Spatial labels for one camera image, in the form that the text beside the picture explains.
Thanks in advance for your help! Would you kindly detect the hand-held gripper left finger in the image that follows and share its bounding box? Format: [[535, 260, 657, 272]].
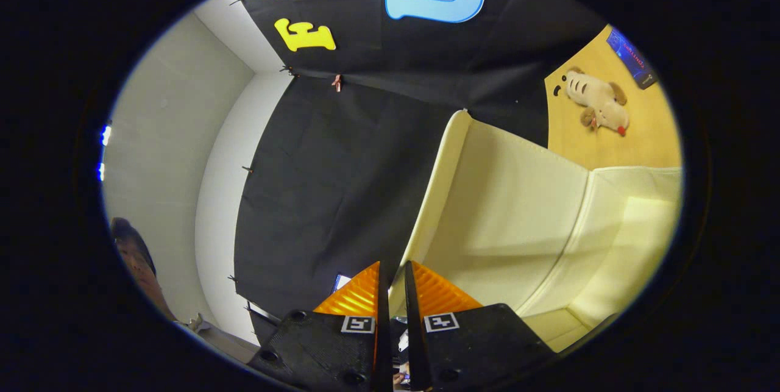
[[247, 261, 394, 392]]

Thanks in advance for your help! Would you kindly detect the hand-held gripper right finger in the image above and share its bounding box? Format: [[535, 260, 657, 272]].
[[403, 260, 559, 392]]

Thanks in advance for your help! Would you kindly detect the beige storage box lid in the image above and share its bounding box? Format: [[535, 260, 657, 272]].
[[390, 109, 595, 319]]

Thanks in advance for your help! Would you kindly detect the black backdrop cloth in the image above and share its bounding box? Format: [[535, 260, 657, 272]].
[[232, 0, 610, 344]]

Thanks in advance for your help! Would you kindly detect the person's head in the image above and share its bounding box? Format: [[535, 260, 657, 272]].
[[110, 216, 177, 323]]

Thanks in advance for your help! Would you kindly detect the tan plush dog toy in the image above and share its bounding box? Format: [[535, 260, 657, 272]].
[[553, 66, 631, 137]]

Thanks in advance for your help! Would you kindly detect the dark blue book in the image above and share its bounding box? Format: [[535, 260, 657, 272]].
[[606, 26, 659, 90]]

